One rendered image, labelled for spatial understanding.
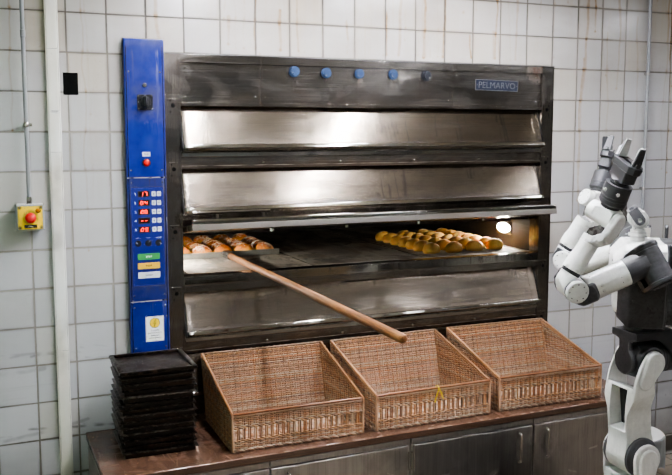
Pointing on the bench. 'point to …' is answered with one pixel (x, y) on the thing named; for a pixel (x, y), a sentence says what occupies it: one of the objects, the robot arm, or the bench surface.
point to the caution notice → (154, 328)
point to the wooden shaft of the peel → (324, 301)
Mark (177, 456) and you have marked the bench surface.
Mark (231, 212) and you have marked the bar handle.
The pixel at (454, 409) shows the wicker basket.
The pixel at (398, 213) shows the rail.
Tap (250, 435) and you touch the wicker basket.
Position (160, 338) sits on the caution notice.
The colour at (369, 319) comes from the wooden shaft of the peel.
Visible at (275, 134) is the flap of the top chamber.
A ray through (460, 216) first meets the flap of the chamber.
